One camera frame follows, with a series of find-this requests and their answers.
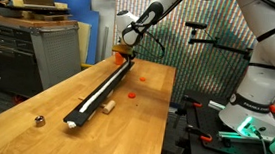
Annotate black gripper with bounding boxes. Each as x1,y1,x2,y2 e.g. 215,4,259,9
120,53,135,65

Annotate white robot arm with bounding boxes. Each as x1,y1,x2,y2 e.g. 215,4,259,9
116,0,275,141

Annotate orange plastic cup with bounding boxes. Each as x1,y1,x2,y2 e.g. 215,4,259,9
114,52,124,65

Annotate small orange disc near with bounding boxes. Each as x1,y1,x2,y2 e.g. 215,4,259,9
128,92,136,99

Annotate wooden cylinder peg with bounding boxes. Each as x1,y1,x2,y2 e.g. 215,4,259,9
102,100,116,114

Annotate blue foam board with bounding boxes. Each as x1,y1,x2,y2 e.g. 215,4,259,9
55,0,100,64

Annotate grey metal tool cabinet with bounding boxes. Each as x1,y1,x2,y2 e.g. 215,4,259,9
0,16,81,98

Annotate stack of wood and trays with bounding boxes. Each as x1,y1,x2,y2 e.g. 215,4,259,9
0,0,71,21

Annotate tan wrist camera block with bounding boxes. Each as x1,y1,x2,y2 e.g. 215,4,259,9
112,44,133,55

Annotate long black rail object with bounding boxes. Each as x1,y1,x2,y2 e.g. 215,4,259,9
63,60,134,128

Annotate camera on black stand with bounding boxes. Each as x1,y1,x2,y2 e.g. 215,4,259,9
184,21,252,61

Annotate black clamp orange handle upper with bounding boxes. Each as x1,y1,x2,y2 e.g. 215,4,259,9
182,95,202,108

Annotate black clamp orange handle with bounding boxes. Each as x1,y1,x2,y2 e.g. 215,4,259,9
185,125,212,143
182,95,202,108

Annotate black clamp orange handle lower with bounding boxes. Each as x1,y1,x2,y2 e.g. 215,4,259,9
185,125,212,143

